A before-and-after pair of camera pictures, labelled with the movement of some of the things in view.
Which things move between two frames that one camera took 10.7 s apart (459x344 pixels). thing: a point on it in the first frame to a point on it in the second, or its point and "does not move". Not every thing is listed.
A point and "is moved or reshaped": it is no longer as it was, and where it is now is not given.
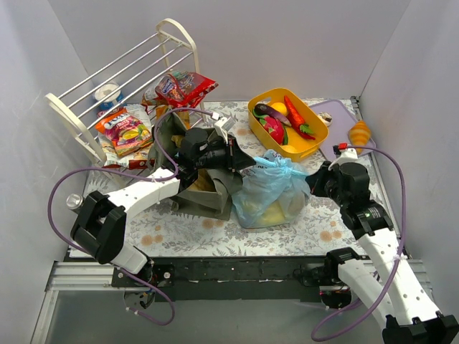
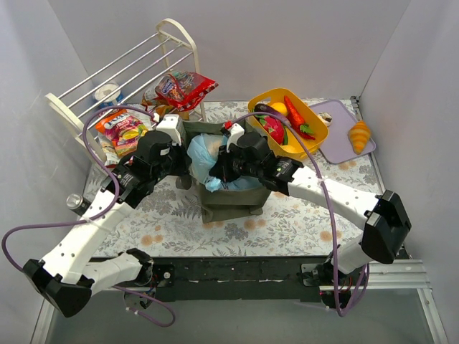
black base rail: (286, 279) does not move
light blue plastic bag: (271, 193) is moved or reshaped
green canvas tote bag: (163, 153) is moved or reshaped
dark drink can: (74, 201) does not move
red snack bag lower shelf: (186, 89) does not move
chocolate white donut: (326, 117) does not move
